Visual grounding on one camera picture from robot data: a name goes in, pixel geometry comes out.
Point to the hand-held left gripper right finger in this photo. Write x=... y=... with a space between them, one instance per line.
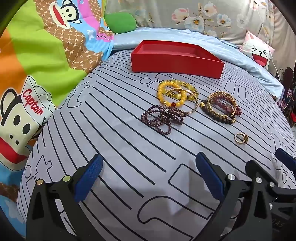
x=208 y=176

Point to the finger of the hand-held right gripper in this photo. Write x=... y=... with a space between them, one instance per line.
x=252 y=169
x=285 y=158

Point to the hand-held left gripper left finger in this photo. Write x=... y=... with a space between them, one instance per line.
x=89 y=178

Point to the gold bangle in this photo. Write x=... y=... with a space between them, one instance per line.
x=196 y=106

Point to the red jewelry box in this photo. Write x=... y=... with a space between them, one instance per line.
x=175 y=62

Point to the grey striped bedsheet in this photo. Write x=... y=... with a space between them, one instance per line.
x=115 y=139

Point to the black floral cloth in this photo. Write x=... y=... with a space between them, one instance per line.
x=289 y=97

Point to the pink cartoon face pillow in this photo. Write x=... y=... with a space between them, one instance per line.
x=259 y=53

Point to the light blue sheet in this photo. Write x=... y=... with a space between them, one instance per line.
x=242 y=58

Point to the beige cloth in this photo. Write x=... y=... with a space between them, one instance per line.
x=284 y=34

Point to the cartoon monkey blanket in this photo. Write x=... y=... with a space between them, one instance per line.
x=46 y=58

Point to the green pillow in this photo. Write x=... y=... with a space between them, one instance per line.
x=120 y=22

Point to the grey floral bedding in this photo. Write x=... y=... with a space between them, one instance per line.
x=185 y=14

